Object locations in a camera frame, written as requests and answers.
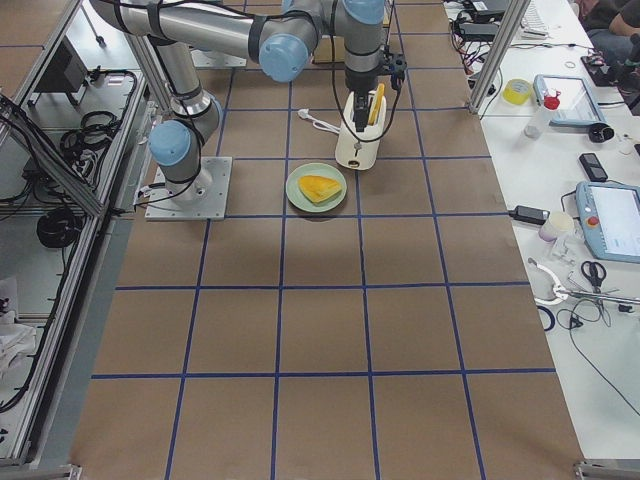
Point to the checkered cloth wire basket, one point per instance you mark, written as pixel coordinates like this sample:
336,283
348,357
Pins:
330,49

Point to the black remote device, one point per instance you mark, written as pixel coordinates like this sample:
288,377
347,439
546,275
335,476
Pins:
593,167

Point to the teach pendant tablet near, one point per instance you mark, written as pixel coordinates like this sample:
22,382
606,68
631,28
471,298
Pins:
609,217

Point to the white curved plastic part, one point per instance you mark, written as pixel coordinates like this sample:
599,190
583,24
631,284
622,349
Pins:
555,292

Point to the teach pendant tablet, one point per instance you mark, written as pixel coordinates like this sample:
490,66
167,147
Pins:
578,106
609,217

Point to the aluminium frame post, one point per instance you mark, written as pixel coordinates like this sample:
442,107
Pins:
508,27

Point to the paper cup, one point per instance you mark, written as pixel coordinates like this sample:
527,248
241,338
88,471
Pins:
557,224

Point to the crumpled white plastic bag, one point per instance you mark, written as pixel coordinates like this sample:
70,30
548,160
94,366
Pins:
17,340

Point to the black power adapter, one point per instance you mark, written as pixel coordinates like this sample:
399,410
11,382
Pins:
530,215

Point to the yellow toast in toaster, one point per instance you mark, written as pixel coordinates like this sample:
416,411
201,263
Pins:
376,98

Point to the teach pendant tablet far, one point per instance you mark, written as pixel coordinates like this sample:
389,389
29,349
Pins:
578,106

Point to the yellow toast on plate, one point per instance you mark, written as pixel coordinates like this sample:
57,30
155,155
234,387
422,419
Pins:
317,188

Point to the black power brick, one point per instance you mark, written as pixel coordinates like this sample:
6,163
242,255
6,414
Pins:
473,32

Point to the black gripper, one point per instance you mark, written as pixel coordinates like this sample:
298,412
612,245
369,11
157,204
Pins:
359,83

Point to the green plate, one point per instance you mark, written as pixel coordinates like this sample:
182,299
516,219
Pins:
298,200

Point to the yellow tape roll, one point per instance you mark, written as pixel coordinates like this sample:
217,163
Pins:
517,91

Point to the clear bottle red cap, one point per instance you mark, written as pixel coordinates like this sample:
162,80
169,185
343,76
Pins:
540,121

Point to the white toaster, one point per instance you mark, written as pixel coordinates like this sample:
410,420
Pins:
358,150

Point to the black scissors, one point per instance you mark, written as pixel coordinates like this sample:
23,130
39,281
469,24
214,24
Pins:
595,273

